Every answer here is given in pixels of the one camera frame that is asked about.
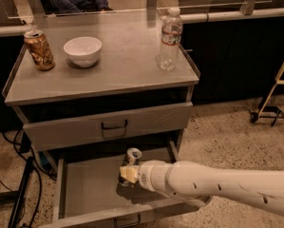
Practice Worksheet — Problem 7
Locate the black drawer handle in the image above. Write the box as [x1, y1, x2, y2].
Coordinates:
[113, 214, 142, 228]
[101, 119, 128, 130]

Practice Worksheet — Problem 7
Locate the grey top drawer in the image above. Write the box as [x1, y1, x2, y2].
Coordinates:
[24, 102, 192, 151]

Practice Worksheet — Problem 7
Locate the grey metal drawer cabinet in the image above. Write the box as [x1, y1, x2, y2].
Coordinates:
[3, 10, 199, 162]

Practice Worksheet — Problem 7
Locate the wheeled wooden cart frame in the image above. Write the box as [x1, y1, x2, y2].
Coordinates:
[249, 43, 284, 127]

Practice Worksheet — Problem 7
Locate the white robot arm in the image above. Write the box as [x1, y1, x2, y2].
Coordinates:
[120, 161, 284, 216]

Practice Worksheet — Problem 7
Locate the black top drawer handle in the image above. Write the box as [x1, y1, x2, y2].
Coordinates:
[101, 119, 128, 130]

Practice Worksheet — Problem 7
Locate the black metal stand leg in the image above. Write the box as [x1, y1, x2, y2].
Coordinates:
[0, 157, 33, 228]

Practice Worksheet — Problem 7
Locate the grey open middle drawer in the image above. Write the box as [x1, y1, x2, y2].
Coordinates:
[41, 136, 198, 228]

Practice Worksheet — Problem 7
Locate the black middle drawer handle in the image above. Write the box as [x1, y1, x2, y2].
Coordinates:
[113, 214, 142, 228]

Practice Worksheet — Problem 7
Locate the silver blue redbull can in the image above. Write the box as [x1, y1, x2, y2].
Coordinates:
[119, 147, 142, 186]

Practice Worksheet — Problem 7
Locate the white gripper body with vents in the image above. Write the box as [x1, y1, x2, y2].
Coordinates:
[138, 161, 169, 193]

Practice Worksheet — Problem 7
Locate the crumpled gold soda can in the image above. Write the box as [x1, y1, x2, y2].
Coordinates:
[24, 29, 55, 71]

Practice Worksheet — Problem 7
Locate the yellow taped gripper finger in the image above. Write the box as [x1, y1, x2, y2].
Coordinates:
[120, 165, 139, 183]

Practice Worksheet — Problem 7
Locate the clear plastic water bottle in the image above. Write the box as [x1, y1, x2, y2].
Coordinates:
[156, 8, 182, 71]

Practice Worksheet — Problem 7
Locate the white ceramic bowl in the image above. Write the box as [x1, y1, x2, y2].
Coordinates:
[64, 37, 102, 67]

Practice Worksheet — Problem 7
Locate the black floor cable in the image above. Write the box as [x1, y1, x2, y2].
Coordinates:
[0, 128, 58, 228]

